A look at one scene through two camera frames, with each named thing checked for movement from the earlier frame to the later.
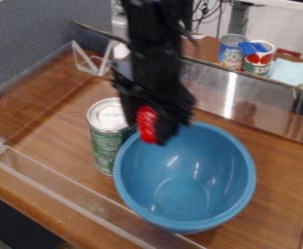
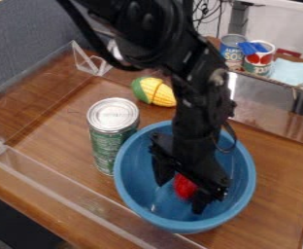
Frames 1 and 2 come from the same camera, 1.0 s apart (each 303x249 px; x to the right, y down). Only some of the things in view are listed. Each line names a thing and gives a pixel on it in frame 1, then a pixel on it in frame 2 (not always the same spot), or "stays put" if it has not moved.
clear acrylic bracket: x=96 y=65 stays put
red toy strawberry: x=146 y=122 → x=183 y=186
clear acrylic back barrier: x=231 y=90 stays put
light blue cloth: x=294 y=72 stays put
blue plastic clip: x=250 y=48 stays put
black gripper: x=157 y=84 → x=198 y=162
